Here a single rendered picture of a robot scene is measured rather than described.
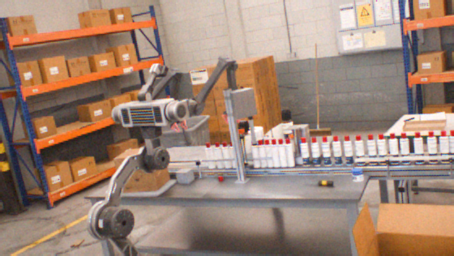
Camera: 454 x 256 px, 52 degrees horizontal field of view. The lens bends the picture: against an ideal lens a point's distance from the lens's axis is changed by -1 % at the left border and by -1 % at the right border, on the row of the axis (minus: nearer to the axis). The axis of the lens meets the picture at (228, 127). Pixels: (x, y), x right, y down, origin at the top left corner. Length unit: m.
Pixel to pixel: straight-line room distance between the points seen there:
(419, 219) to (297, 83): 6.28
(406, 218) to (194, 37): 7.50
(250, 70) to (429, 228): 5.12
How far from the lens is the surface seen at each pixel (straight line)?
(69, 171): 6.87
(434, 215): 1.99
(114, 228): 2.87
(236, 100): 3.19
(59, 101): 7.73
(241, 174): 3.34
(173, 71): 3.42
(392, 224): 1.99
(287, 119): 3.89
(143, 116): 3.07
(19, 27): 6.59
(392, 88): 7.57
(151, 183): 3.46
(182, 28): 9.27
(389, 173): 3.15
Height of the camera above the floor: 1.89
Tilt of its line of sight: 12 degrees down
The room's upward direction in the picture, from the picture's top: 10 degrees counter-clockwise
